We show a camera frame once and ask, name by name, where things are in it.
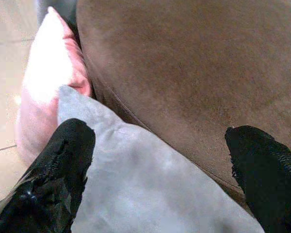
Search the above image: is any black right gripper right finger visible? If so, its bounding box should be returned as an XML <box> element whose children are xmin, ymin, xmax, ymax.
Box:
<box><xmin>224</xmin><ymin>125</ymin><xmax>291</xmax><ymax>233</ymax></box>

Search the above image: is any pink velvet pillow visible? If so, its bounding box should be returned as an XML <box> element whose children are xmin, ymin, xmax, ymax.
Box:
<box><xmin>16</xmin><ymin>6</ymin><xmax>92</xmax><ymax>166</ymax></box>

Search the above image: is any grey velvet pillow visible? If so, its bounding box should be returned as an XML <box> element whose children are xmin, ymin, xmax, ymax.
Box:
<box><xmin>56</xmin><ymin>84</ymin><xmax>265</xmax><ymax>233</ymax></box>

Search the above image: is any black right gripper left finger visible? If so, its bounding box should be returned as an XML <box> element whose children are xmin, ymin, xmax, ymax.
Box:
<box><xmin>0</xmin><ymin>118</ymin><xmax>96</xmax><ymax>233</ymax></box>

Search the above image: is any brown suede sofa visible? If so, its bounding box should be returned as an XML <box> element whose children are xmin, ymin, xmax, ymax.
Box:
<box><xmin>37</xmin><ymin>0</ymin><xmax>291</xmax><ymax>212</ymax></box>

